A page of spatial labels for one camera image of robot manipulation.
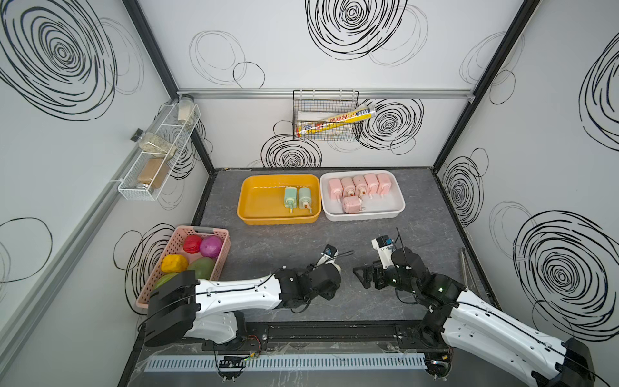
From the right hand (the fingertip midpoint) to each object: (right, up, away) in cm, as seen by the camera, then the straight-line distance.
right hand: (363, 269), depth 76 cm
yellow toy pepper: (-64, 0, +6) cm, 65 cm away
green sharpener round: (-19, +22, +23) cm, 37 cm away
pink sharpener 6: (0, +19, +22) cm, 29 cm away
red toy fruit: (-61, +5, +13) cm, 63 cm away
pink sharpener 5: (+15, +28, +29) cm, 43 cm away
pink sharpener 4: (+10, +28, +29) cm, 42 cm away
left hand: (-10, -3, +1) cm, 10 cm away
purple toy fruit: (-54, +5, +10) cm, 55 cm away
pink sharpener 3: (+5, +28, +28) cm, 40 cm away
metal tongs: (+39, -2, +11) cm, 41 cm away
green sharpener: (-26, +22, +24) cm, 41 cm away
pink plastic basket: (-68, +4, +13) cm, 69 cm away
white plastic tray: (+12, +18, +28) cm, 35 cm away
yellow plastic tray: (-39, +21, +30) cm, 54 cm away
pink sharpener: (-6, +26, +28) cm, 39 cm away
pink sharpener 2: (-1, +27, +28) cm, 39 cm away
